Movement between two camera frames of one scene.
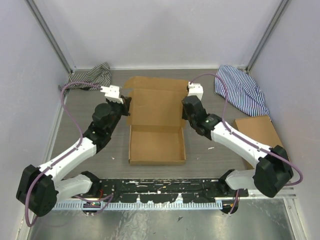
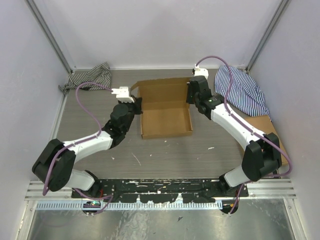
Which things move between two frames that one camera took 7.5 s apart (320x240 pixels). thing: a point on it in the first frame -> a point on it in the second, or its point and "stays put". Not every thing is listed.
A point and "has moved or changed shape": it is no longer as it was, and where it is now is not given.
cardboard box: (156, 121) has moved or changed shape
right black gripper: (184, 116) -> (188, 99)
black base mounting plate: (162, 190) stays put
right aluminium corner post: (282, 5) stays put
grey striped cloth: (99, 76) stays put
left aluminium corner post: (44, 25) stays put
